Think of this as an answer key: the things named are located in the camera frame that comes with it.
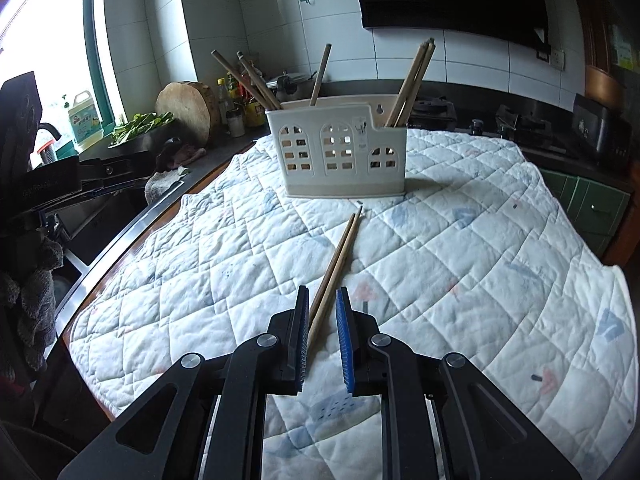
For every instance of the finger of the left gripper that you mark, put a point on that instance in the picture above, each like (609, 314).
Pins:
(100, 167)

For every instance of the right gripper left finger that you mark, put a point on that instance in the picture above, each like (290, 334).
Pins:
(204, 418)

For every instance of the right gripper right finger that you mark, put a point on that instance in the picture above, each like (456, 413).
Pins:
(441, 418)

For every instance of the wooden chopstick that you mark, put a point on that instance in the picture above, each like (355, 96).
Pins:
(315, 305)
(242, 57)
(405, 87)
(403, 118)
(316, 326)
(242, 81)
(320, 74)
(261, 86)

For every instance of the black sink faucet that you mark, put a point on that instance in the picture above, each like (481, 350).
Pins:
(46, 137)

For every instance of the white detergent jug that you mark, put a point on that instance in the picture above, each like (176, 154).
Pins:
(85, 121)

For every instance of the metal bowl of greens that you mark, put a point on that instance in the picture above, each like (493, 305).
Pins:
(144, 133)

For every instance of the round wooden cutting board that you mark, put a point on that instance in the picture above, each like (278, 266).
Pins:
(195, 106)

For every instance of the white quilted cloth mat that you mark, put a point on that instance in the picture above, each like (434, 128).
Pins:
(477, 257)

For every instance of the white small jar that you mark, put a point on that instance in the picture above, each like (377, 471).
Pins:
(235, 122)

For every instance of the yellow label oil bottle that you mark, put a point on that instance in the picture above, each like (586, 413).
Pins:
(254, 115)

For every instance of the silver pressure cooker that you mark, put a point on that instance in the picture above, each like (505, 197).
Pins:
(291, 86)

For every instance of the green cabinet drawers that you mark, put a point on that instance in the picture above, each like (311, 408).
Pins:
(595, 209)

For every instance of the cream plastic utensil holder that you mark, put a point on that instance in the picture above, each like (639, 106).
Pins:
(339, 147)

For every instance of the black gas stove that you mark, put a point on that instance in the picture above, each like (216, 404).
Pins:
(439, 114)

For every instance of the black box appliance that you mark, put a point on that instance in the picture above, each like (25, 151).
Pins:
(603, 129)

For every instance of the copper coloured pot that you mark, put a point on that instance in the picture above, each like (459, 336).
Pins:
(604, 88)

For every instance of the wall power socket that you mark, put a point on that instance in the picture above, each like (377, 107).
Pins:
(557, 59)

